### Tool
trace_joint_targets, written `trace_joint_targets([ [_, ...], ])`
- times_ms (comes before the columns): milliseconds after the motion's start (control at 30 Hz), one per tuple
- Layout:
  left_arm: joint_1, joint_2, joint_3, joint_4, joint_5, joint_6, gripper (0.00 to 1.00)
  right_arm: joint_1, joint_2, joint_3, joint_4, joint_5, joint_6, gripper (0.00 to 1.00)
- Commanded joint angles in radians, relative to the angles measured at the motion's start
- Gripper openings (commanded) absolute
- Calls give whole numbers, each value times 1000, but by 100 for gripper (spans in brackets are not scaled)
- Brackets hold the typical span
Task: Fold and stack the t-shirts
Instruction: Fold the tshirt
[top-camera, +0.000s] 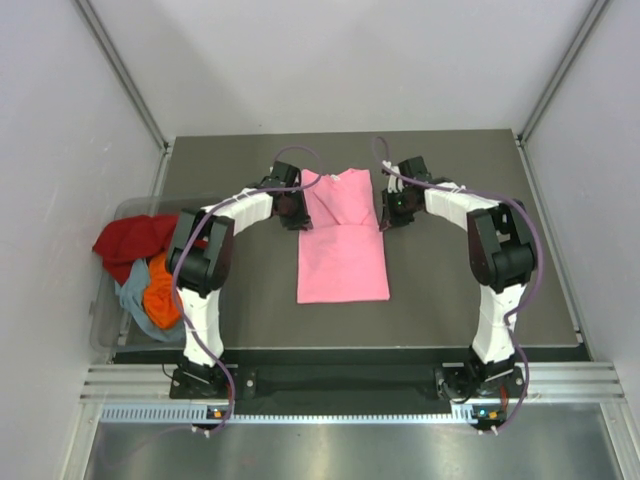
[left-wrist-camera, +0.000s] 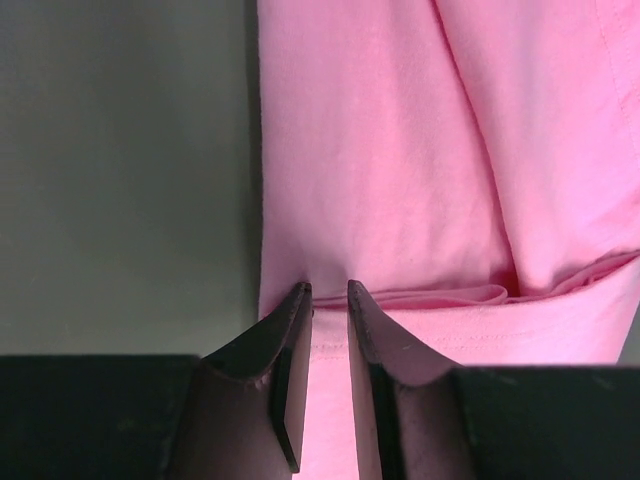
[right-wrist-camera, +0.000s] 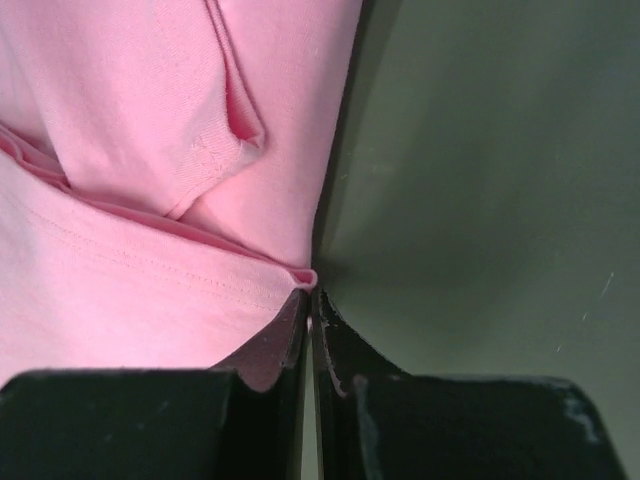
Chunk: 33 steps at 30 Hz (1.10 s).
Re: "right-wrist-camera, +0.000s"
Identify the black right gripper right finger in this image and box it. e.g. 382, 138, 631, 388
311, 289, 626, 479

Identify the pink t shirt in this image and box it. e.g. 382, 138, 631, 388
1, 1, 361, 380

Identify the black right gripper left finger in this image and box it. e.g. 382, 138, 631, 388
1, 290, 308, 479

